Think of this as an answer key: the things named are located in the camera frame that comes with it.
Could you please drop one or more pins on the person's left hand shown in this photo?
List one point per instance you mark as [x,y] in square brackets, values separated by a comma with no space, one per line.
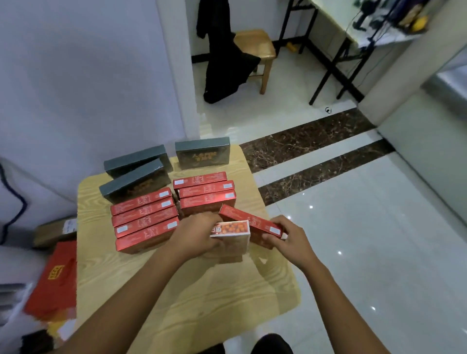
[189,237]

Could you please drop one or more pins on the person's right hand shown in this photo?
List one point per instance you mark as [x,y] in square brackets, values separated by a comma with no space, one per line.
[297,244]

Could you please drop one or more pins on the person's right thumb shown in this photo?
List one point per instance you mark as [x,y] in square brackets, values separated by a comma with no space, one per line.
[282,221]

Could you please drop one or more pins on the person's left thumb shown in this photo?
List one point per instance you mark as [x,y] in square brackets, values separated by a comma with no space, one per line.
[214,246]

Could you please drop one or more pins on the white box with orange print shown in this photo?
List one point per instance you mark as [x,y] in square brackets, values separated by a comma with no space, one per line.
[235,239]

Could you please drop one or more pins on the red carton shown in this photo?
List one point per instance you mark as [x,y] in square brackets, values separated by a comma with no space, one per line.
[244,218]

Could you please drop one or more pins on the person's left forearm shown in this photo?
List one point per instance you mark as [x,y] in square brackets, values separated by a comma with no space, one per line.
[127,306]

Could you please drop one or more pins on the person's right forearm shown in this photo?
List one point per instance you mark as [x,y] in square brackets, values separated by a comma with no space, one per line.
[339,313]

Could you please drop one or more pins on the rows of red boxes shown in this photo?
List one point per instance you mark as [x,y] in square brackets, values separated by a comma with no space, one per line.
[146,222]

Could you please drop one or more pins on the dark green box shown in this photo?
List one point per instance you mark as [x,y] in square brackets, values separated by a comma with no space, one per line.
[135,182]
[202,153]
[135,160]

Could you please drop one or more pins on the person's black trouser leg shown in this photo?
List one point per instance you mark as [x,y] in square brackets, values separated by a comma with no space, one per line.
[262,344]

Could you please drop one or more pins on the brown cardboard parcel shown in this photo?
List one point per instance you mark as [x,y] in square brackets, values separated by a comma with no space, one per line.
[53,231]

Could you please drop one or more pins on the red paper bag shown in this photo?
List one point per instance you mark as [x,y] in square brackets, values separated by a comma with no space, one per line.
[54,280]

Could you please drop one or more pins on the black coat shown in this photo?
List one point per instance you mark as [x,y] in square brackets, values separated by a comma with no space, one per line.
[224,65]

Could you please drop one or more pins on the small yellow floor object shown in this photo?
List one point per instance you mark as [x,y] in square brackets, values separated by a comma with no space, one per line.
[292,47]

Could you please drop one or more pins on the black-framed folding desk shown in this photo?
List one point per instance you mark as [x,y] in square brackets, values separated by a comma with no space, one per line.
[339,54]

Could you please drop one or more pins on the wooden stool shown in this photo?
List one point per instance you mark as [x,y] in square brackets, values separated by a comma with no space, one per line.
[257,43]

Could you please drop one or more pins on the grey stacked sheets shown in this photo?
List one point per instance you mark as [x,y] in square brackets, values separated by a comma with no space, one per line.
[12,302]

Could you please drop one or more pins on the yellow round object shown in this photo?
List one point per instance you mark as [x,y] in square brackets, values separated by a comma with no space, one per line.
[419,23]

